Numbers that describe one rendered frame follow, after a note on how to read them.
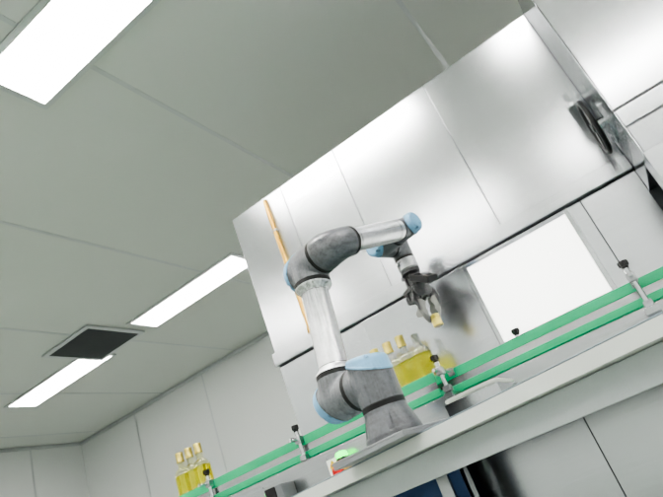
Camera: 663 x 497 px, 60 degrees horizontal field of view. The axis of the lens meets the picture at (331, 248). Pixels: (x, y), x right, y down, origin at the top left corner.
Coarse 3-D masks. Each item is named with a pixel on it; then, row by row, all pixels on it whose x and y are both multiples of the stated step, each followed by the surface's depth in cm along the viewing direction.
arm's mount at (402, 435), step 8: (424, 424) 128; (432, 424) 130; (400, 432) 123; (408, 432) 123; (416, 432) 125; (384, 440) 126; (392, 440) 124; (400, 440) 126; (368, 448) 129; (376, 448) 127; (384, 448) 129; (352, 456) 132; (360, 456) 131; (368, 456) 133; (336, 464) 136; (344, 464) 134; (352, 464) 138
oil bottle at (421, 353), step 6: (414, 348) 207; (420, 348) 205; (426, 348) 206; (414, 354) 206; (420, 354) 205; (426, 354) 204; (414, 360) 206; (420, 360) 204; (426, 360) 203; (420, 366) 204; (426, 366) 203; (432, 366) 202; (420, 372) 203; (426, 372) 202; (432, 372) 201
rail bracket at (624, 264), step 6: (618, 264) 166; (624, 264) 165; (624, 270) 165; (630, 276) 160; (636, 276) 162; (630, 282) 163; (636, 282) 162; (636, 288) 162; (642, 294) 161; (642, 300) 161; (648, 300) 160; (648, 306) 159; (654, 306) 158; (648, 312) 158; (654, 312) 158; (660, 312) 161; (648, 318) 164
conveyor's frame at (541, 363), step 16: (624, 320) 171; (640, 320) 169; (592, 336) 174; (608, 336) 172; (560, 352) 178; (576, 352) 176; (528, 368) 182; (544, 368) 180; (432, 416) 185; (448, 416) 182; (336, 448) 200; (352, 448) 197; (304, 464) 205; (320, 464) 202; (272, 480) 211; (288, 480) 207; (304, 480) 204; (320, 480) 201; (240, 496) 217; (256, 496) 213
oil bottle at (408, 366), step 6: (402, 354) 210; (408, 354) 207; (402, 360) 208; (408, 360) 206; (402, 366) 207; (408, 366) 206; (414, 366) 205; (408, 372) 205; (414, 372) 204; (408, 378) 205; (414, 378) 204
